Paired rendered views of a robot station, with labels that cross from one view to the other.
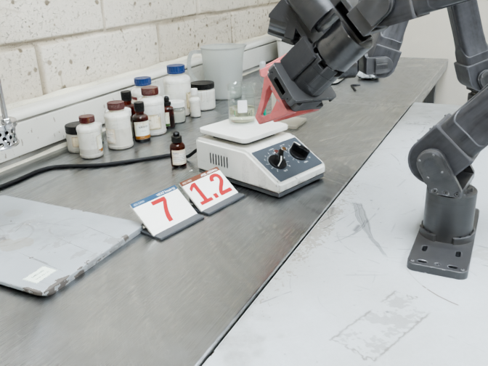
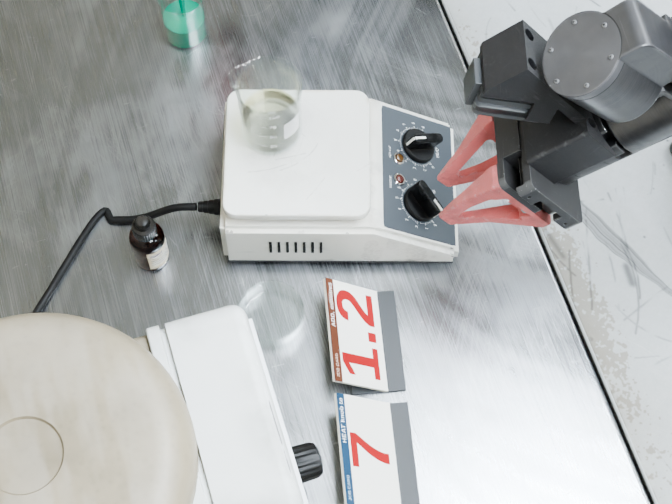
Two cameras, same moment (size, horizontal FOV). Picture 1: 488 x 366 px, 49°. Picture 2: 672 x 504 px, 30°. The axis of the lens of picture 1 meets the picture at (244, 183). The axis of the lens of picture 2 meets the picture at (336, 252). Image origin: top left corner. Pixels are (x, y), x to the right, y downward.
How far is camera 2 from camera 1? 0.91 m
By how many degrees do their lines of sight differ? 53
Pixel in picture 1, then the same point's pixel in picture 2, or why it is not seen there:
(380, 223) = (645, 239)
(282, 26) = (519, 103)
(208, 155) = (264, 245)
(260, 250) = (571, 429)
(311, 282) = not seen: outside the picture
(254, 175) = (397, 252)
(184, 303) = not seen: outside the picture
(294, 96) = (576, 214)
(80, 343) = not seen: outside the picture
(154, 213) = (372, 477)
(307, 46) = (600, 145)
